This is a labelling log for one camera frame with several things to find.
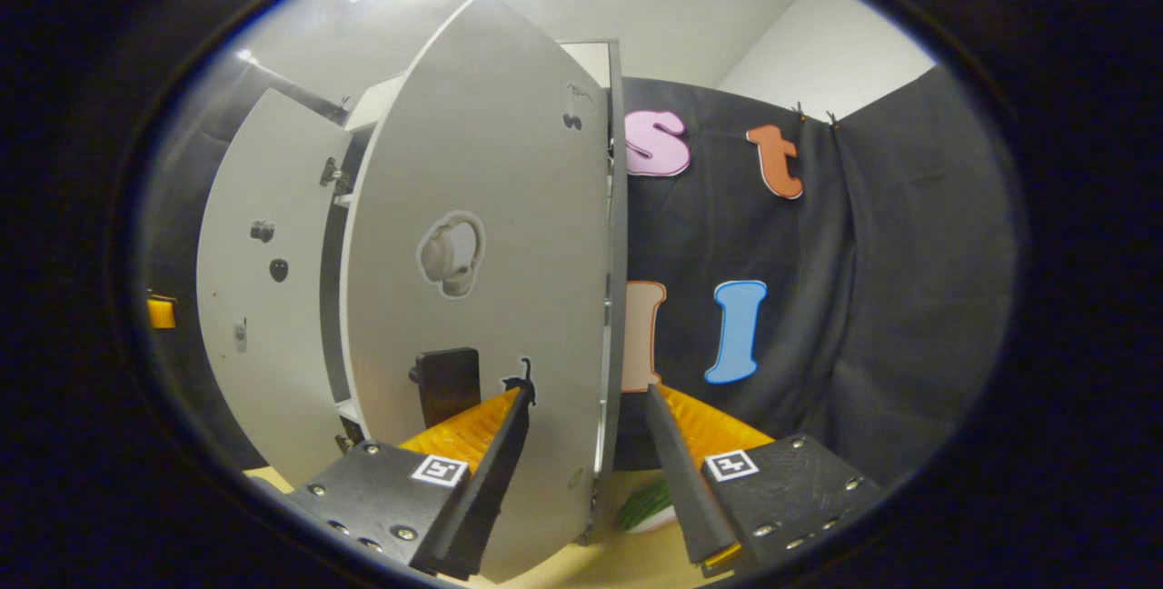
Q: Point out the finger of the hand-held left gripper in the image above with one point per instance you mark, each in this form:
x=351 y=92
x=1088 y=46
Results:
x=162 y=313

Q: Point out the white grey cabinet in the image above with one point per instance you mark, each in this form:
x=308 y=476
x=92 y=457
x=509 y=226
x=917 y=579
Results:
x=619 y=207

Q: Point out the metal door hinge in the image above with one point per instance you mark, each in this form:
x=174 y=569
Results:
x=332 y=175

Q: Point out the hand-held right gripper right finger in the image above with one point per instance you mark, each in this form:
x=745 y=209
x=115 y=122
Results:
x=686 y=489

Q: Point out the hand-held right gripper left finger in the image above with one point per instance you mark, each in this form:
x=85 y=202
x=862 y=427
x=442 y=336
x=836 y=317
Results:
x=491 y=489

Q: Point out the black backdrop cloth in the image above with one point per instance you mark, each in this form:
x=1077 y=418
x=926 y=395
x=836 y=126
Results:
x=909 y=298

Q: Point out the white cabinet door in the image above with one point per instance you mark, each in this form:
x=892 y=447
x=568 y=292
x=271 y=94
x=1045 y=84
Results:
x=509 y=162
x=273 y=362

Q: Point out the green label clear bottle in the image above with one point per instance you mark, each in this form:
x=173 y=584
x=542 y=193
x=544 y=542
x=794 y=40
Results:
x=647 y=509

